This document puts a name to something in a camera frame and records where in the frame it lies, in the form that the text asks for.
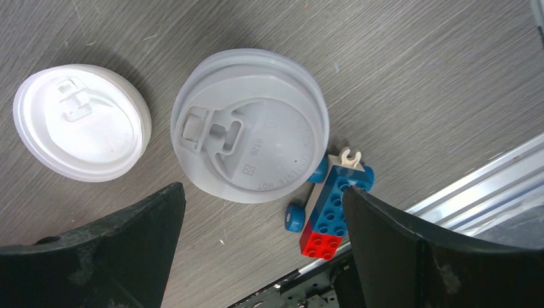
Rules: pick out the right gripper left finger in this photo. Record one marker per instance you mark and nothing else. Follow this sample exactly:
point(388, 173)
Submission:
point(120, 260)

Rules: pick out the white sip lid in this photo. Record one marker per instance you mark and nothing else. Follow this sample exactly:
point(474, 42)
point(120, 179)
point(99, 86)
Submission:
point(249, 125)

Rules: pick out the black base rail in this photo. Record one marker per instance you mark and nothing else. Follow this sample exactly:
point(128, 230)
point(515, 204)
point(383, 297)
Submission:
point(320, 283)

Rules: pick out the red blue toy blocks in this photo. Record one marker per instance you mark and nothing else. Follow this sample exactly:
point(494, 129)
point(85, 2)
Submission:
point(321, 220)

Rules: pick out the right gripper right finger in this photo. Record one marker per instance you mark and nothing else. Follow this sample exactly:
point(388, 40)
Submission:
point(405, 261)

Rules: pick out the white cup lid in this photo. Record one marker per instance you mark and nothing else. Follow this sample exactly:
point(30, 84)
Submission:
point(82, 121)

